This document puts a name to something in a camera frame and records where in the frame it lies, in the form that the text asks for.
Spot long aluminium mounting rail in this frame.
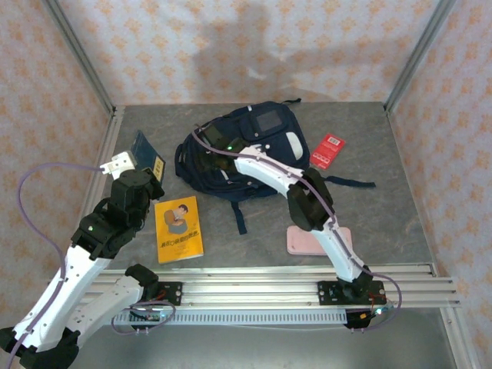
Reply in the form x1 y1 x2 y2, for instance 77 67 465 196
48 263 462 310

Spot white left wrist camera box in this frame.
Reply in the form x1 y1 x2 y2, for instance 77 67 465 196
99 151 138 176

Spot pink pencil case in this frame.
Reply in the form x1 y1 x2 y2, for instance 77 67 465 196
286 225 354 257

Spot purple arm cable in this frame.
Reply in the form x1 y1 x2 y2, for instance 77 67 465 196
191 123 404 331
3 161 176 369

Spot dark blue book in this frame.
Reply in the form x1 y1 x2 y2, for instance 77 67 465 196
129 129 166 181

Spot grey metal shelf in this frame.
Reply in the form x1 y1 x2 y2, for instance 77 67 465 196
72 324 460 369

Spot red packet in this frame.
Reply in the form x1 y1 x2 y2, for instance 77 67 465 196
309 132 347 169

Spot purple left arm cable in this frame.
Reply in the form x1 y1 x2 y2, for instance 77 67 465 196
3 161 176 369

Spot aluminium frame post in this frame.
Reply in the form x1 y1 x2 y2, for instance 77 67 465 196
41 0 117 116
441 309 481 369
383 0 457 112

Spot small black controller board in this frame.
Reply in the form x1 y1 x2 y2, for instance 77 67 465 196
129 308 171 323
344 305 397 332

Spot navy blue backpack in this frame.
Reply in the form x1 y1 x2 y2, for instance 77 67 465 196
174 98 377 236

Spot yellow book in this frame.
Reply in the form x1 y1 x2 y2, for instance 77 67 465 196
153 195 205 265

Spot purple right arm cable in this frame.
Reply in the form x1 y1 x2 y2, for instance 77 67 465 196
191 123 404 331

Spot grooved aluminium side rail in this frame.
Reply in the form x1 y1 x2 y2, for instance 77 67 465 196
76 106 126 247

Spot white slotted cable duct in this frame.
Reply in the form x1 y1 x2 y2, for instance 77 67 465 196
111 309 349 327

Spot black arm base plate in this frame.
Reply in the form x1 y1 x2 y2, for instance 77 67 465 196
145 281 184 308
317 280 387 308

